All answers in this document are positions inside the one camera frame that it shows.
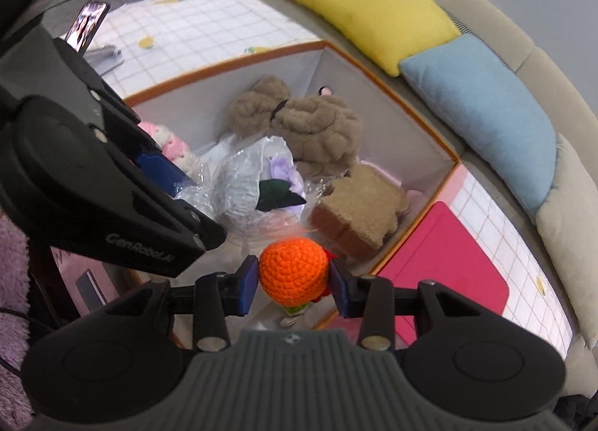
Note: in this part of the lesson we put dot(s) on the yellow pillow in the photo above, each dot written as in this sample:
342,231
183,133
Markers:
373,15

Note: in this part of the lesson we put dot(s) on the orange crochet ball toy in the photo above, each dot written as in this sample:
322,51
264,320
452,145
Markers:
292,267

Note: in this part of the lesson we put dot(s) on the pink and cream knit toy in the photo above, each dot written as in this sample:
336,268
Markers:
175,148

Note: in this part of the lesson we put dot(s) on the beige sofa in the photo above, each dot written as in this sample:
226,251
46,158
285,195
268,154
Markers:
490,6

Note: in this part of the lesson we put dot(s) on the purple fuzzy rug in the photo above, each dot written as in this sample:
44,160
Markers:
14,295

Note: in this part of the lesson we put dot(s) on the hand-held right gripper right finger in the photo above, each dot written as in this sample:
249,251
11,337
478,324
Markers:
341,291

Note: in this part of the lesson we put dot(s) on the beige pillow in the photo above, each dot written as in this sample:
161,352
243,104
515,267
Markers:
574,235

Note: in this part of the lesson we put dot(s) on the pink printed paper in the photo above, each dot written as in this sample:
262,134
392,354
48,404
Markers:
93,272

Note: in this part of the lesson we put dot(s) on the grey metallic object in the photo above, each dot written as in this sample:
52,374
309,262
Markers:
103,58

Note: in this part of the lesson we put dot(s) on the plastic-wrapped fabric flower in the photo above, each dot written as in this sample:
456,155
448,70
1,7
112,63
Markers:
238,188

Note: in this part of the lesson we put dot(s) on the smartphone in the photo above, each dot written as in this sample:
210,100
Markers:
86,25

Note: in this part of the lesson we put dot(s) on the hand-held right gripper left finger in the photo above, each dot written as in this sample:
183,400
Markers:
246,286

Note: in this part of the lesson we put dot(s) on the red box lid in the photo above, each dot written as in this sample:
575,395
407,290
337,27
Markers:
444,263

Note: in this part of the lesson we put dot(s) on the orange-edged white storage box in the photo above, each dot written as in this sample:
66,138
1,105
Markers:
373,109

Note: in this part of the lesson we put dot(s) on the light blue pillow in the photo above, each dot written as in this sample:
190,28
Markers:
490,123

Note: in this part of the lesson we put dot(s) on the beige toast plush toy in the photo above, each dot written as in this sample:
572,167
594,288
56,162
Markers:
359,202

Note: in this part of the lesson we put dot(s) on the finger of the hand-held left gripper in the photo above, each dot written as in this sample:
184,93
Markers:
187,221
168,169

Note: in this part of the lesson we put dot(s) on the brown plush toy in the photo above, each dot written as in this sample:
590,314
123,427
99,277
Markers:
317,127

